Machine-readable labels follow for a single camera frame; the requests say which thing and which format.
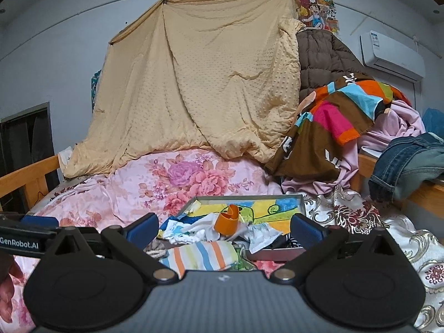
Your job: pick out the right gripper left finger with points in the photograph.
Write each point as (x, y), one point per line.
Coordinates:
(127, 245)

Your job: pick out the person's left hand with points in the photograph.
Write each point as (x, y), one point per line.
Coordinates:
(9, 269)

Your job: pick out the pale pink sheet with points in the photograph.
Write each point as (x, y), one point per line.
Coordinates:
(400, 120)

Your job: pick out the cartoon wall poster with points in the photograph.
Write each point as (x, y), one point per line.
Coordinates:
(318, 14)

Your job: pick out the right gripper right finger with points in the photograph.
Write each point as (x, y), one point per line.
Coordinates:
(319, 243)

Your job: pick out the cartoon frog towel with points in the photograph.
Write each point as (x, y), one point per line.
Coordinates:
(274, 210)

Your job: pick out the white cloth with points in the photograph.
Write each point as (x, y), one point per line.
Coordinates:
(256, 236)

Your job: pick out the wooden bed frame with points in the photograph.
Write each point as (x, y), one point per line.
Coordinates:
(32, 179)

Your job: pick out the grey metal tray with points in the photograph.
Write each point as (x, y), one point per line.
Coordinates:
(275, 255)

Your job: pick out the teal wall hanging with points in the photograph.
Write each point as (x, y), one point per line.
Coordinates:
(94, 86)

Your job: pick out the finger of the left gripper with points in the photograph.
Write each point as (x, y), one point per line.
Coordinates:
(38, 222)

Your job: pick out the brown quilted jacket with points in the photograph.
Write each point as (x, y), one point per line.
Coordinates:
(324, 58)

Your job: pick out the white wall air conditioner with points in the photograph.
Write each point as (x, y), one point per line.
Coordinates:
(383, 53)

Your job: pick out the striped pastel towel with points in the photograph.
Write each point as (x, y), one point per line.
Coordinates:
(201, 256)

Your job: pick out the colorful patchwork brown cloth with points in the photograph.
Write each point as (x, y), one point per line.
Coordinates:
(329, 118)

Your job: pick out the pink floral quilt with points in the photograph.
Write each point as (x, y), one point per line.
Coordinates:
(161, 183)

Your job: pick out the beige dotted blanket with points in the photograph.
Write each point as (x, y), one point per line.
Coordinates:
(218, 74)

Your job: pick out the blue denim jeans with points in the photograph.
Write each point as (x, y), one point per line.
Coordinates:
(404, 165)

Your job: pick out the green patterned plastic bag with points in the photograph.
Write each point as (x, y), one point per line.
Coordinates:
(242, 263)

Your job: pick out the black patterned cloth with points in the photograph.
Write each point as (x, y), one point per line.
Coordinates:
(284, 241)

